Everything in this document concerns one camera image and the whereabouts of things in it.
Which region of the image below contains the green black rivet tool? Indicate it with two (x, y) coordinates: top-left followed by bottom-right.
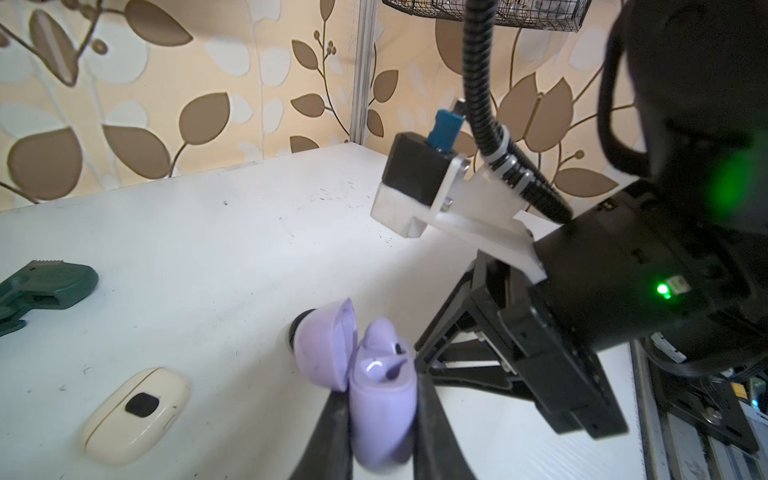
(1, 260), (99, 336)

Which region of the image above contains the purple earbud charging case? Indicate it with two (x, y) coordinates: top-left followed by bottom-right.
(293, 299), (418, 472)

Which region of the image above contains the black round charging case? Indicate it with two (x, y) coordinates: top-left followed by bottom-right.
(287, 309), (314, 352)

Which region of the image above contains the cream earbud charging case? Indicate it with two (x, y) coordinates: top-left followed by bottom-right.
(80, 367), (191, 466)

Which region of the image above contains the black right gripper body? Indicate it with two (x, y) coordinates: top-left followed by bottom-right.
(470, 252), (628, 439)

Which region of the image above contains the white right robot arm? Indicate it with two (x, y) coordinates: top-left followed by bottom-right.
(372, 1), (767, 439)

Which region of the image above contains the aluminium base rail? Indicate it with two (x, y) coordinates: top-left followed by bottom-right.
(631, 342), (767, 479)

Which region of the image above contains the aluminium frame post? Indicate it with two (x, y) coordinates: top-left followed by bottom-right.
(349, 0), (378, 145)

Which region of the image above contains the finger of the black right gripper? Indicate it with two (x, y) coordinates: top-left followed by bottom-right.
(415, 271), (534, 399)

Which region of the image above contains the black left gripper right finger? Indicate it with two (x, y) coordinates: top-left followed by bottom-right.
(413, 374), (475, 480)

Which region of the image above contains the purple earbud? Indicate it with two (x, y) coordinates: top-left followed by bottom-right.
(357, 318), (413, 383)

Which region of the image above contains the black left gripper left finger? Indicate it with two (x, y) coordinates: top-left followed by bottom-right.
(290, 392), (353, 480)

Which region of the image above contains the black wire basket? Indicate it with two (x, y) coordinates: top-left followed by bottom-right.
(382, 0), (594, 34)

